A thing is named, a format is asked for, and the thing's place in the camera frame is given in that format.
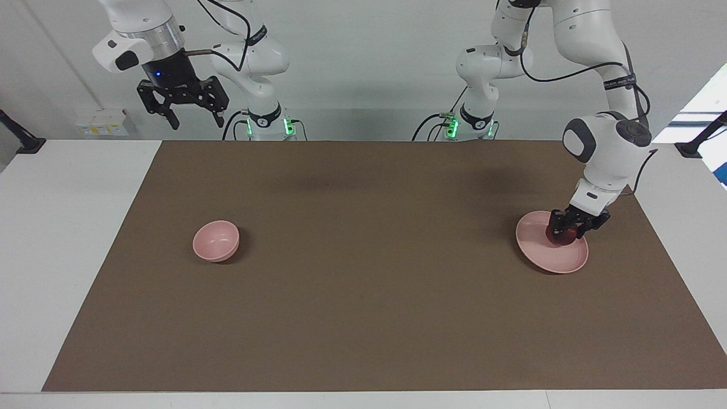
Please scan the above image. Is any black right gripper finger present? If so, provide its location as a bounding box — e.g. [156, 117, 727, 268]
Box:
[202, 76, 229, 128]
[137, 81, 180, 130]

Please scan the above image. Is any dark red apple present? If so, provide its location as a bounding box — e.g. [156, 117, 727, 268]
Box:
[545, 224, 575, 248]

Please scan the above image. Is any pink plate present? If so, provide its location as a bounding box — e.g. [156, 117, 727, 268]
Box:
[516, 211, 589, 274]

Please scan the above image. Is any pink bowl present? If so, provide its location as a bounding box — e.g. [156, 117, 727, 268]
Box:
[193, 220, 240, 262]

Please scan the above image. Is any brown table mat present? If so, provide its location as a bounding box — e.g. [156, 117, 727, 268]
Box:
[41, 140, 727, 393]

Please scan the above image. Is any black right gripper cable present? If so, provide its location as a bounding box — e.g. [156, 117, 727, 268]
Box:
[185, 0, 252, 72]

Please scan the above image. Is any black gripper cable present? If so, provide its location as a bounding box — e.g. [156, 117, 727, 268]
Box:
[185, 0, 252, 72]
[520, 6, 659, 197]

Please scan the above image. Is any white wall socket box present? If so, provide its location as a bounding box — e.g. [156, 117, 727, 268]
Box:
[74, 109, 137, 137]

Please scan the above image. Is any black clamp mount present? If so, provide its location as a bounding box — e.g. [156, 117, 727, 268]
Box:
[675, 111, 727, 158]
[0, 109, 46, 155]

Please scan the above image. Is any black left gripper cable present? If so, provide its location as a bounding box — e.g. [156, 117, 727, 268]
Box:
[520, 6, 659, 197]

